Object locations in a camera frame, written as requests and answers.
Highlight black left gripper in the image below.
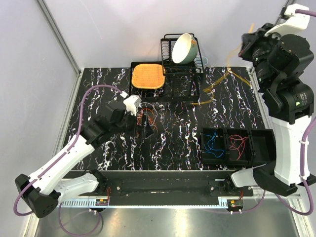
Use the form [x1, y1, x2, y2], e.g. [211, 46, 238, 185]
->
[111, 109, 154, 139]

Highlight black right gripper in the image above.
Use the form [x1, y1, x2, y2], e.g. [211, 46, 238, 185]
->
[238, 22, 288, 90]

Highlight blue cable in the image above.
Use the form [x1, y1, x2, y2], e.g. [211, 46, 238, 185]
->
[203, 132, 224, 158]

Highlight red cable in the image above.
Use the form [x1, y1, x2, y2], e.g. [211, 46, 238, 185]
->
[228, 134, 248, 161]

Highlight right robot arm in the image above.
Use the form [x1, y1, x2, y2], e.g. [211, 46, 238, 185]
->
[224, 23, 316, 197]

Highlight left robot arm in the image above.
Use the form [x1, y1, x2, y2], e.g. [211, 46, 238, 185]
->
[13, 102, 154, 218]

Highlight orange woven mat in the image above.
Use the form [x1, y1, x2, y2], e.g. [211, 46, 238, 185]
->
[131, 63, 165, 89]

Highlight black dish rack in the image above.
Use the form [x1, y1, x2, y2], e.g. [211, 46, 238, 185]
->
[160, 33, 204, 77]

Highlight light blue cup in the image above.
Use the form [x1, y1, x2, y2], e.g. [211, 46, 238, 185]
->
[194, 56, 208, 69]

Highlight cream ceramic bowl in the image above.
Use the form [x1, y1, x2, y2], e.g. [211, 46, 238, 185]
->
[172, 33, 198, 64]

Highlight black bin left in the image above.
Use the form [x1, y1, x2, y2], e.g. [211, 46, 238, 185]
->
[200, 127, 229, 165]

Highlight black bin middle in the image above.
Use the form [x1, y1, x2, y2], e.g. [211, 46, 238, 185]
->
[226, 128, 254, 167]

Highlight orange cable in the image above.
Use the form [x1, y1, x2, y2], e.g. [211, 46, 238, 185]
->
[138, 107, 158, 131]

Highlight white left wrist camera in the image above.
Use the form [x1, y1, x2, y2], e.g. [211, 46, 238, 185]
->
[121, 95, 141, 116]

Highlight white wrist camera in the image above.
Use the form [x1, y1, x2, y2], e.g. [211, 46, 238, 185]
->
[265, 3, 310, 37]
[121, 95, 141, 116]

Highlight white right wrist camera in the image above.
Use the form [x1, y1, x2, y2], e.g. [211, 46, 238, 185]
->
[265, 3, 310, 37]

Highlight black wire tray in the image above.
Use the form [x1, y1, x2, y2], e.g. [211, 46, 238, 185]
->
[129, 61, 203, 103]

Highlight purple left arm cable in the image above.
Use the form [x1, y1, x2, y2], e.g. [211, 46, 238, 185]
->
[13, 84, 128, 235]

